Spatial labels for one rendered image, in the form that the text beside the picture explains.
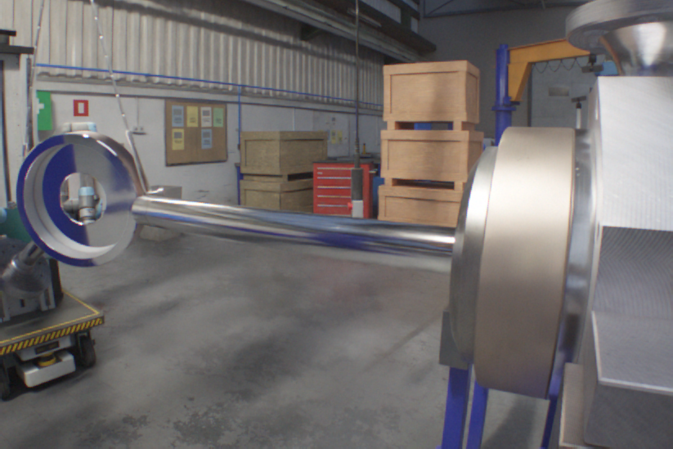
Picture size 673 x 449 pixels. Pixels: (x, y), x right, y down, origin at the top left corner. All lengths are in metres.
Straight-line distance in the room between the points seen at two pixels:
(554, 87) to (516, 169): 13.43
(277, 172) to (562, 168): 5.01
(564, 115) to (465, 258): 13.37
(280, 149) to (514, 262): 4.99
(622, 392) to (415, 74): 4.78
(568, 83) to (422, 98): 9.39
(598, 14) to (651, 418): 0.41
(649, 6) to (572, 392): 0.38
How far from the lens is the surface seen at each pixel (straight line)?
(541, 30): 14.20
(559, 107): 13.85
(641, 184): 0.42
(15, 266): 1.43
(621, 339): 0.36
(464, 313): 0.52
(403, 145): 4.95
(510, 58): 8.23
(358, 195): 1.54
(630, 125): 0.47
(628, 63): 0.60
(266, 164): 5.54
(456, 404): 1.20
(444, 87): 4.85
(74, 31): 5.80
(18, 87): 2.68
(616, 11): 0.54
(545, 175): 0.49
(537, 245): 0.46
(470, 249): 0.50
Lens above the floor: 1.25
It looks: 8 degrees down
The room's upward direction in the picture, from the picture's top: straight up
